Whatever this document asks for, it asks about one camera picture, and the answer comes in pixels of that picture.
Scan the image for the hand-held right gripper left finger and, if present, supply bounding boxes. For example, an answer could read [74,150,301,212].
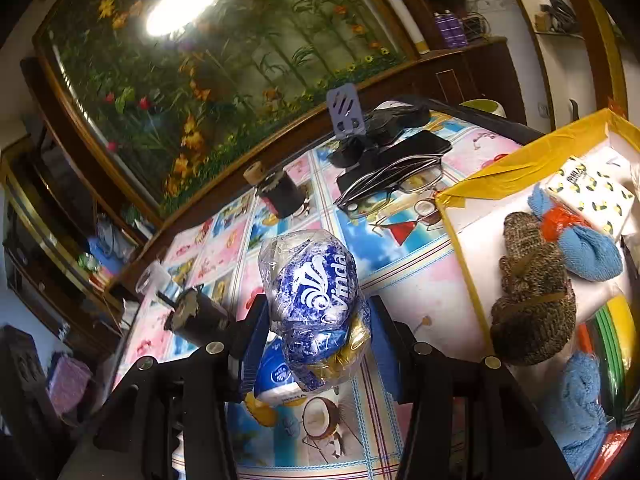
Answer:
[57,294,271,480]

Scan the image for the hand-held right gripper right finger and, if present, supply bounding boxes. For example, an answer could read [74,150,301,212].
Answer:
[367,295,576,480]

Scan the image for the gold foil wrapper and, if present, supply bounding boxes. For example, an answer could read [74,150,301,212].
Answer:
[300,305,375,393]

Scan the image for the blue white plastic bag bundle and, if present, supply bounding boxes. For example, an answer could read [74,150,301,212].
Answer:
[257,229,360,393]

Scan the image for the brown knitted cloth roll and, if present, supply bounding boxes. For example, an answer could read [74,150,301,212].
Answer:
[489,211,578,367]

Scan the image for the blue towel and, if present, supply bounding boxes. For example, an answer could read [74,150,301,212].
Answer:
[537,351,621,476]

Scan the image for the yellow cardboard box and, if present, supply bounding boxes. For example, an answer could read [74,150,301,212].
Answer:
[434,107,640,480]

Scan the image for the blue towel roll orange band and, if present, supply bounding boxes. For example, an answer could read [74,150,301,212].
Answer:
[527,182,625,282]

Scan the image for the bag of green orange tubes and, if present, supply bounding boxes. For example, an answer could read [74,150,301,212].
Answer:
[575,294,640,426]

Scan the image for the white tissue pack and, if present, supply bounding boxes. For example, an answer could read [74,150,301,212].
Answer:
[542,156,636,241]

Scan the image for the blue white tissue packet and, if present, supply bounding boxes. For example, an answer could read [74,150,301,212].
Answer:
[242,337,308,428]

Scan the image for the black cylindrical motor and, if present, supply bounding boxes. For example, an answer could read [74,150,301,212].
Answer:
[156,285,230,348]

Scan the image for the fruit print tablecloth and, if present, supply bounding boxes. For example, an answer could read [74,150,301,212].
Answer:
[107,105,546,480]

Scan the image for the clear plastic cup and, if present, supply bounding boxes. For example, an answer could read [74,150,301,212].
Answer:
[134,259,176,301]

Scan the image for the black jar with wooden stopper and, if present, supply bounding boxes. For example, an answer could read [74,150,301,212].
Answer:
[243,161,306,220]

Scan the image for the pink cloth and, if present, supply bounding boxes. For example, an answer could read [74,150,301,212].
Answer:
[47,355,93,416]

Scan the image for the black smartphone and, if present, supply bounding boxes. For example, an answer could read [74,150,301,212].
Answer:
[336,130,453,192]

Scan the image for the black device with phone stand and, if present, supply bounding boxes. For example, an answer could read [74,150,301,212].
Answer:
[327,102,432,168]

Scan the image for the purple phone stand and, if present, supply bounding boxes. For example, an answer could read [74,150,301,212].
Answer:
[326,82,368,140]

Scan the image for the fish tank with artificial plants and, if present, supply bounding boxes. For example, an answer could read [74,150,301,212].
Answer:
[32,0,418,221]

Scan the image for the white bucket green lid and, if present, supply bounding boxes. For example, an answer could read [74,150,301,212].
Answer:
[457,99,508,118]

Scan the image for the brown wooden cabinet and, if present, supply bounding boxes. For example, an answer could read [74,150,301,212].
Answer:
[0,0,528,341]

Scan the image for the purple spray can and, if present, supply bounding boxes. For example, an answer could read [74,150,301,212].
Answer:
[432,10,451,50]
[445,10,468,50]

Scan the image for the rolled white paper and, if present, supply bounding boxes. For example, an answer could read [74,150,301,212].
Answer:
[357,0,431,56]

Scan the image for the black frame eyeglasses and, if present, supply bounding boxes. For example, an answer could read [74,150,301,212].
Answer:
[334,157,445,218]

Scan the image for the tangled wires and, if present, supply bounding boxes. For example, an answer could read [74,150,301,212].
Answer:
[462,10,493,41]

